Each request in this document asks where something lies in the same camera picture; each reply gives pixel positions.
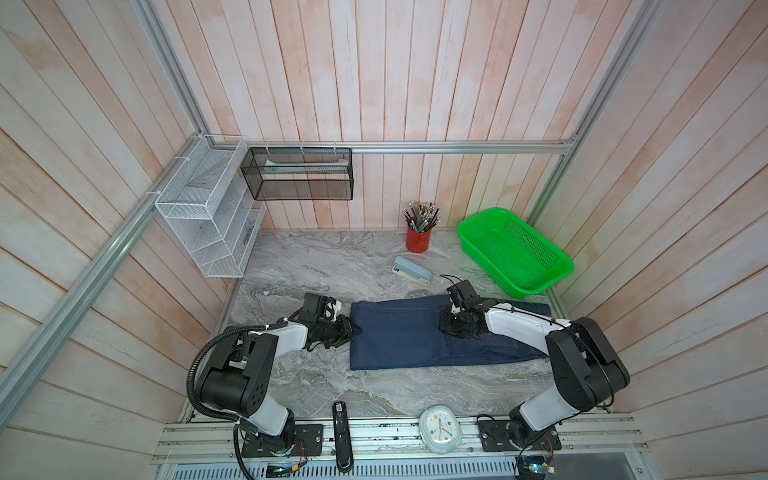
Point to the black remote control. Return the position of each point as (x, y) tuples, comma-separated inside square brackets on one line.
[(342, 438)]

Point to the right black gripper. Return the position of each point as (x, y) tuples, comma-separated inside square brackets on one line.
[(444, 327)]

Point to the aluminium front rail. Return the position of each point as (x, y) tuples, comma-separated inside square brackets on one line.
[(591, 446)]

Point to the white round clock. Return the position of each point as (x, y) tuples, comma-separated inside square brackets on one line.
[(440, 429)]

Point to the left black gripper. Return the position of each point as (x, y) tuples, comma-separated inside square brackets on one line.
[(345, 334)]

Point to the black mesh wall basket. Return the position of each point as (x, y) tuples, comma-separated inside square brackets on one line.
[(299, 173)]

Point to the red pencil cup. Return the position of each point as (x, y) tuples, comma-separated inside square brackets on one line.
[(421, 218)]

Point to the grey blue stapler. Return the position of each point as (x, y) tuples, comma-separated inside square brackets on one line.
[(412, 271)]

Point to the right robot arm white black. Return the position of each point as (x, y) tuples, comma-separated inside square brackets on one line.
[(586, 369)]

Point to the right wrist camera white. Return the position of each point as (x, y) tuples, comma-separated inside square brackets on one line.
[(463, 295)]

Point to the dark blue denim trousers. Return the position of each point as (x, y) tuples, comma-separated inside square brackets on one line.
[(401, 334)]

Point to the white wire mesh shelf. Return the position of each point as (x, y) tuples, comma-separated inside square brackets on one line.
[(208, 205)]

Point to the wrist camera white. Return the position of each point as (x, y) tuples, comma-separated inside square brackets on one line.
[(463, 295), (318, 308)]

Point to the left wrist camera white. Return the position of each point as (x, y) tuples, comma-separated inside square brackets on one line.
[(318, 308)]

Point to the green plastic basket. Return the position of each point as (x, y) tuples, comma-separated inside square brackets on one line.
[(517, 257)]

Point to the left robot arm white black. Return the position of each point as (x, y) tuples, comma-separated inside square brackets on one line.
[(230, 376)]

